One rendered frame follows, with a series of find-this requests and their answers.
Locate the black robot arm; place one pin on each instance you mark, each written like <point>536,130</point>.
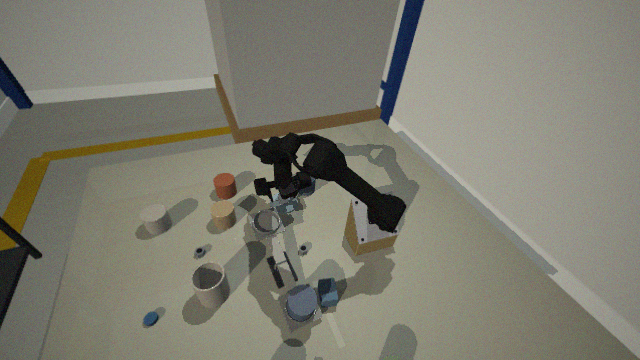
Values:
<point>325,161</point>

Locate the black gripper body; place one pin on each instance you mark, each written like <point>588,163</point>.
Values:
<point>262,187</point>

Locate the blue cube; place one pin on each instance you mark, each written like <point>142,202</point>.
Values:
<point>327,292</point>

